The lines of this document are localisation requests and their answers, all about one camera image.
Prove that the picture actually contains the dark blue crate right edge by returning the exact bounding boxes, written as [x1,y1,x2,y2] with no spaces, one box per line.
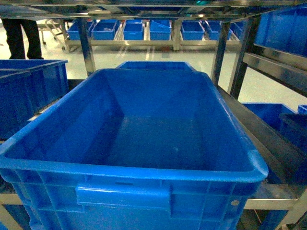
[279,114,307,153]

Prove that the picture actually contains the stainless steel shelf rack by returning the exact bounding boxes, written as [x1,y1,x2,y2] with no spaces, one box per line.
[0,0,307,230]

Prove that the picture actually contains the large blue plastic crate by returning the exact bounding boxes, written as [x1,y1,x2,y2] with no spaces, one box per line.
[0,69,268,230]

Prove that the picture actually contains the person legs in black trousers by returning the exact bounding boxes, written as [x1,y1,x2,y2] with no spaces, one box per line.
[2,19,44,59]

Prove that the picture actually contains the blue crate upper right shelf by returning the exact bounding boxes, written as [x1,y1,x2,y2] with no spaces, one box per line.
[255,6,307,57]

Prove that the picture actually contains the far low steel rack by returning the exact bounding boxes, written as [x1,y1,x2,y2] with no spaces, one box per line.
[62,19,240,51]

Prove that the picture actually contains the blue crate lower right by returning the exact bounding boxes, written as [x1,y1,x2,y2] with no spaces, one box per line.
[243,103,296,131]

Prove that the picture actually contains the blue crate left of shelf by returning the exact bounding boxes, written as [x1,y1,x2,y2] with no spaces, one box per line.
[0,59,69,139]

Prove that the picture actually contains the blue crate behind large crate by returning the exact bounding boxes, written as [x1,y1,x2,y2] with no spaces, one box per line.
[116,61,196,71]

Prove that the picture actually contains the blue bin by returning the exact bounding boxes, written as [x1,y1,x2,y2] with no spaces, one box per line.
[67,20,96,40]
[181,21,204,41]
[92,19,119,40]
[204,21,221,40]
[149,20,171,41]
[123,20,144,41]

